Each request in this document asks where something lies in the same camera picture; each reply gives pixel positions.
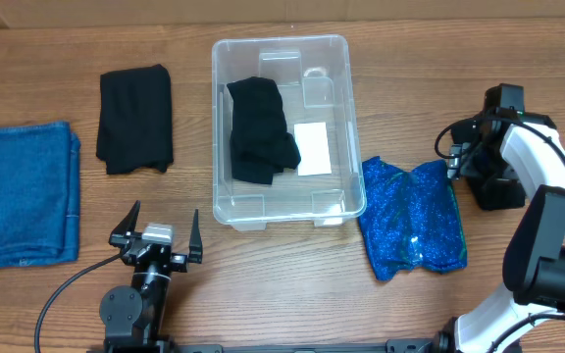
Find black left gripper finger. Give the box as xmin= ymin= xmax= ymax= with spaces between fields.
xmin=188 ymin=209 xmax=203 ymax=264
xmin=109 ymin=200 xmax=140 ymax=245

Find clear plastic storage bin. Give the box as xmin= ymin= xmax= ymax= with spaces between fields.
xmin=212 ymin=34 xmax=366 ymax=231

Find blue sparkly cloth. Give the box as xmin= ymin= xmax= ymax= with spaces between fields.
xmin=358 ymin=157 xmax=468 ymax=281

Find white label in bin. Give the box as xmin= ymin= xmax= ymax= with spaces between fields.
xmin=293 ymin=122 xmax=332 ymax=177

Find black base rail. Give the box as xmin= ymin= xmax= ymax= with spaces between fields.
xmin=174 ymin=337 xmax=522 ymax=353

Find folded blue denim jeans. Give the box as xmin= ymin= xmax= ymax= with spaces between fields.
xmin=0 ymin=122 xmax=80 ymax=268

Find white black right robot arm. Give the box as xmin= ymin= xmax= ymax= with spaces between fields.
xmin=426 ymin=108 xmax=565 ymax=352

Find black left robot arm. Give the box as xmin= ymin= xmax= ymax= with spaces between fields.
xmin=99 ymin=202 xmax=203 ymax=353

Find black cloth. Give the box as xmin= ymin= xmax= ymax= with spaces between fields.
xmin=227 ymin=76 xmax=301 ymax=185
xmin=451 ymin=120 xmax=528 ymax=212
xmin=96 ymin=64 xmax=174 ymax=175

